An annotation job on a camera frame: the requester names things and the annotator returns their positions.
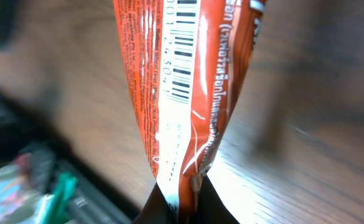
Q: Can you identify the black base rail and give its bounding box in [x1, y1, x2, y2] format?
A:
[0, 93, 139, 223]

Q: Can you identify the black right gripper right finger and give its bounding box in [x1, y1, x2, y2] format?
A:
[195, 177, 239, 224]

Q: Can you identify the orange snack bar packet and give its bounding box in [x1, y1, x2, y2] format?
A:
[114, 0, 266, 222]

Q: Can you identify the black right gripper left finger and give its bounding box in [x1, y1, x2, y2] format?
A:
[133, 184, 175, 224]

